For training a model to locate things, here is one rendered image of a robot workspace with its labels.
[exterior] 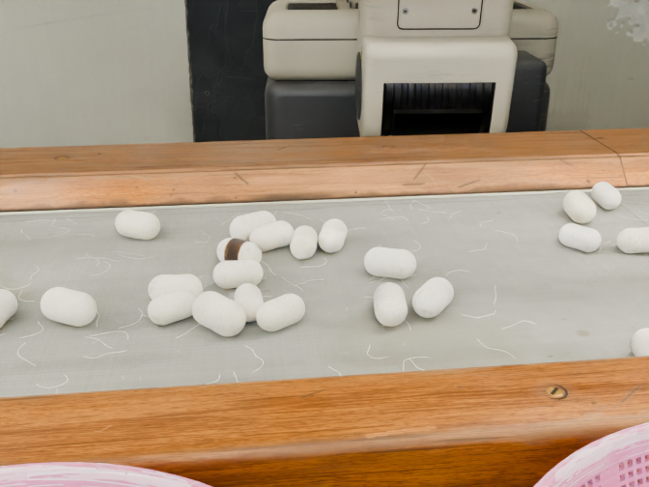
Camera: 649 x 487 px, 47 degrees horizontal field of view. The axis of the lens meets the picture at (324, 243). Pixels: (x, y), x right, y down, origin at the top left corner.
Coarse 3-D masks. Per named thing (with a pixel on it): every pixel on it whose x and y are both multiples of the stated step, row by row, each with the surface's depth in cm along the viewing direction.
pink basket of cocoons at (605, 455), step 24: (624, 432) 31; (648, 432) 31; (576, 456) 29; (600, 456) 30; (624, 456) 30; (648, 456) 31; (552, 480) 28; (576, 480) 29; (600, 480) 30; (624, 480) 31; (648, 480) 31
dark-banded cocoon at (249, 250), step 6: (228, 240) 52; (222, 246) 51; (246, 246) 51; (252, 246) 51; (258, 246) 52; (222, 252) 51; (240, 252) 51; (246, 252) 51; (252, 252) 51; (258, 252) 51; (222, 258) 52; (240, 258) 51; (246, 258) 51; (252, 258) 51; (258, 258) 51
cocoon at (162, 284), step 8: (152, 280) 46; (160, 280) 46; (168, 280) 46; (176, 280) 46; (184, 280) 46; (192, 280) 46; (200, 280) 47; (152, 288) 46; (160, 288) 46; (168, 288) 46; (176, 288) 46; (184, 288) 46; (192, 288) 46; (200, 288) 47; (152, 296) 46
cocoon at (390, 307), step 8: (384, 288) 45; (392, 288) 45; (400, 288) 45; (376, 296) 45; (384, 296) 44; (392, 296) 44; (400, 296) 44; (376, 304) 44; (384, 304) 44; (392, 304) 43; (400, 304) 44; (376, 312) 44; (384, 312) 44; (392, 312) 43; (400, 312) 44; (384, 320) 44; (392, 320) 44; (400, 320) 44
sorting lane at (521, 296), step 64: (512, 192) 66; (640, 192) 66; (0, 256) 54; (64, 256) 54; (128, 256) 54; (192, 256) 54; (320, 256) 54; (448, 256) 54; (512, 256) 54; (576, 256) 54; (640, 256) 54; (128, 320) 45; (192, 320) 45; (320, 320) 45; (448, 320) 45; (512, 320) 45; (576, 320) 45; (640, 320) 45; (0, 384) 39; (64, 384) 39; (128, 384) 39; (192, 384) 39
